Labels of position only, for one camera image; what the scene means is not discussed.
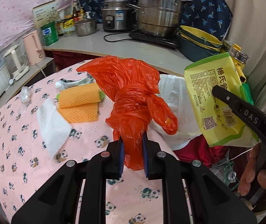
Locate stack of yellow teal bowls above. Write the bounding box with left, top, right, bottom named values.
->
left=178, top=25, right=223, bottom=62

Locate bin with white liner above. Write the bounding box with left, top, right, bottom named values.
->
left=147, top=74, right=208, bottom=150

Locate large steel steamer pot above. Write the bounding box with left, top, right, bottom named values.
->
left=127, top=0, right=194, bottom=38

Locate small lidded steel pot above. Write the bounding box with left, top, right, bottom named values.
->
left=74, top=18, right=98, bottom=37

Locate crumpled clear plastic wrap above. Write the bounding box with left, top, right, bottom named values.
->
left=19, top=86, right=32, bottom=103

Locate yellow pot with steel lid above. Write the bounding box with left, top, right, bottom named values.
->
left=221, top=39, right=249, bottom=82

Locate white cardboard box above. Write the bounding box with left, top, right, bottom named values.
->
left=32, top=0, right=60, bottom=29

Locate knotted red-orange plastic bag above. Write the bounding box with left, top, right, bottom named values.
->
left=76, top=55, right=178, bottom=171

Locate white low shelf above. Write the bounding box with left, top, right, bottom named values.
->
left=0, top=57, right=55, bottom=131

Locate tall brown sauce bottle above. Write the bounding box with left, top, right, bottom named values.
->
left=72, top=4, right=80, bottom=22

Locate black power cable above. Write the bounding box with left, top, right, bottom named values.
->
left=104, top=32, right=134, bottom=43

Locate grey curved counter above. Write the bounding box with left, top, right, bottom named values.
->
left=43, top=23, right=217, bottom=75

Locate green tin can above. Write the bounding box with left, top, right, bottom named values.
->
left=41, top=21, right=59, bottom=46

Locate person's right hand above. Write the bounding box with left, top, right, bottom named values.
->
left=237, top=142, right=266, bottom=197

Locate steel rice cooker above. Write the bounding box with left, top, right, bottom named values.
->
left=101, top=0, right=135, bottom=33

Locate red cloth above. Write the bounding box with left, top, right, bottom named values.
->
left=174, top=135, right=229, bottom=169

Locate white glass kettle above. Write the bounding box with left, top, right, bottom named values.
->
left=2, top=44, right=30, bottom=81

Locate pink dotted curtain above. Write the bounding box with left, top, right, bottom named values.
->
left=0, top=0, right=80, bottom=61

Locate white paper towel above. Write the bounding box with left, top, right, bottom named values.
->
left=36, top=97, right=73, bottom=159

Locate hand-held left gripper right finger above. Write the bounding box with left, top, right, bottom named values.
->
left=142, top=133, right=257, bottom=224

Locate person's beige clothing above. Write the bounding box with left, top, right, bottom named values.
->
left=223, top=0, right=266, bottom=115

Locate black induction cooker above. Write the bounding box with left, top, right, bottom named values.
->
left=129, top=29, right=179, bottom=50

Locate silver green foil wrapper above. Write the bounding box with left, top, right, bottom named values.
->
left=55, top=79, right=94, bottom=91

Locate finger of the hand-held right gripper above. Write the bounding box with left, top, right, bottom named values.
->
left=212, top=85, right=266, bottom=151

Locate green plastic bag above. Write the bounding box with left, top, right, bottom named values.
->
left=240, top=81, right=255, bottom=106

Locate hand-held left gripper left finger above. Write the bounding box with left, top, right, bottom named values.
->
left=12, top=140, right=125, bottom=224

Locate pink electric kettle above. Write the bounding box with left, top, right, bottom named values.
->
left=22, top=29, right=46, bottom=66

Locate blue patterned cloth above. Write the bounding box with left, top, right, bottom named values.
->
left=77, top=0, right=233, bottom=43

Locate yellow label jar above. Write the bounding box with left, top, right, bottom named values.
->
left=64, top=16, right=76, bottom=32

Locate dark sauce bottle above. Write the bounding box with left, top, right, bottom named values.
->
left=57, top=19, right=65, bottom=37

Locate yellow green snack packet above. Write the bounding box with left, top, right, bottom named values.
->
left=184, top=52, right=255, bottom=148

